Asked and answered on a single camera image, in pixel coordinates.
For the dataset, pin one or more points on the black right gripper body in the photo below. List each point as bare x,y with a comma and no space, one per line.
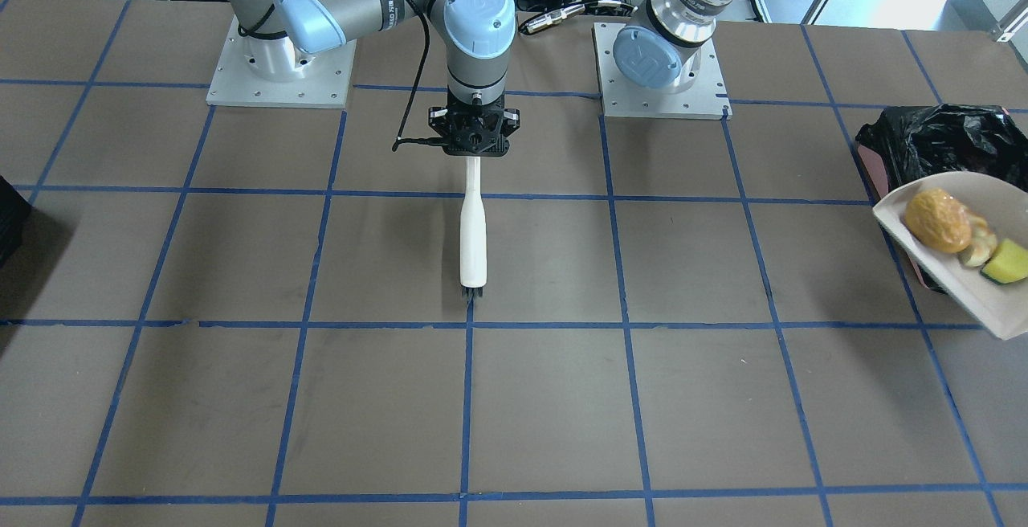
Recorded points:
436,119

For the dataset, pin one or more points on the white hand brush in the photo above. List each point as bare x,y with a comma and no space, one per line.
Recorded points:
472,240

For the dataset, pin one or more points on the brown bread roll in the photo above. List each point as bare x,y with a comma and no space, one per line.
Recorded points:
938,220

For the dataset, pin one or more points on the beige plastic dustpan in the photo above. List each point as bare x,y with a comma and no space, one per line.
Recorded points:
1002,309

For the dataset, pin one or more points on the yellow sponge piece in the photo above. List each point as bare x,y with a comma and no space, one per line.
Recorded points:
1008,264

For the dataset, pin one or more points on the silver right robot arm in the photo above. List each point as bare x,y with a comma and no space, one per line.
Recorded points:
478,34

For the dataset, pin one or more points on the black lined trash bin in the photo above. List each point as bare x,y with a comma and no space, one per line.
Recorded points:
916,142

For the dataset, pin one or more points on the silver cable connector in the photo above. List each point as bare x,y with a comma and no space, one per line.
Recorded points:
546,20

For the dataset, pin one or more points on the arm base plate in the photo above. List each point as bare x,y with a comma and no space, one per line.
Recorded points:
259,73
698,92

